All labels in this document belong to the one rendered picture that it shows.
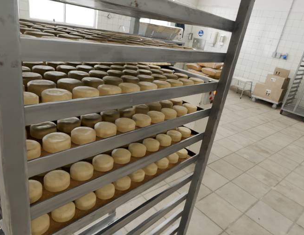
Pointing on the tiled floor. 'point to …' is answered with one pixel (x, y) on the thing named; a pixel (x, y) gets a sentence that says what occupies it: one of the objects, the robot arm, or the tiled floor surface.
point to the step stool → (242, 86)
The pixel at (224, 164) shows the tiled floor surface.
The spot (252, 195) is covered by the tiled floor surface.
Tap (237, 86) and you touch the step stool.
